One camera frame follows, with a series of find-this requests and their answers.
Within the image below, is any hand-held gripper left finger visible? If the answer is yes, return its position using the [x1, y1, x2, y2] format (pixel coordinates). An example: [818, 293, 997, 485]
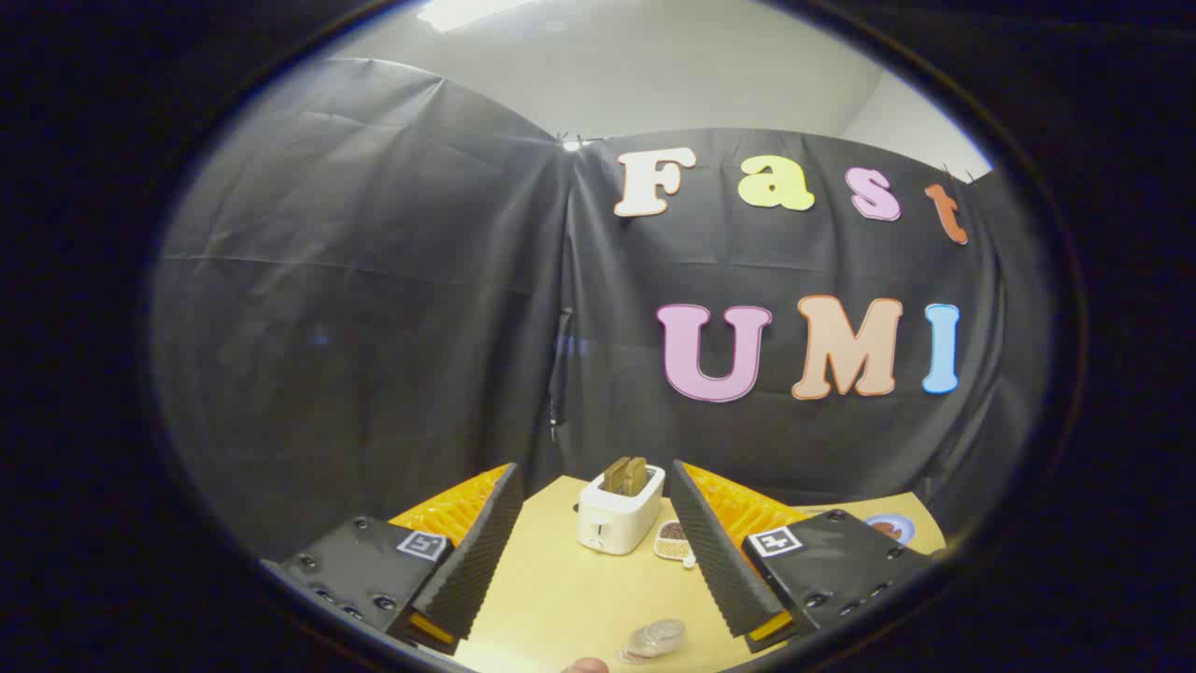
[264, 463, 525, 656]

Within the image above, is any black backdrop cloth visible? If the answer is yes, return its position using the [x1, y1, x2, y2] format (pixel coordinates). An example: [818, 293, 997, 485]
[149, 58, 1057, 562]

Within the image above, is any white toaster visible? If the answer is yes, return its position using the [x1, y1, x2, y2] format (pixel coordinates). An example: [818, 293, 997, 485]
[577, 464, 667, 557]

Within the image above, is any clear glass cup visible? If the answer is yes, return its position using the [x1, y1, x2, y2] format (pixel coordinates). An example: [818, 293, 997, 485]
[620, 618, 688, 663]

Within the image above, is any wooden table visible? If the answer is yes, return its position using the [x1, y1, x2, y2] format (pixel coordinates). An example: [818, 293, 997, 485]
[391, 472, 947, 673]

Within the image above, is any blue rimmed plate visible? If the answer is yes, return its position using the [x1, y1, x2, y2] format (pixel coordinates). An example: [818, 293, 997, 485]
[863, 513, 917, 547]

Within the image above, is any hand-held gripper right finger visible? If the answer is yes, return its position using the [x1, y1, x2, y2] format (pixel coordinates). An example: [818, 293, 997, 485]
[670, 460, 936, 654]

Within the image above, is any small white dish of seeds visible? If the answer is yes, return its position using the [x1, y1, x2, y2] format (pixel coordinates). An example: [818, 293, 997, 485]
[653, 520, 697, 570]

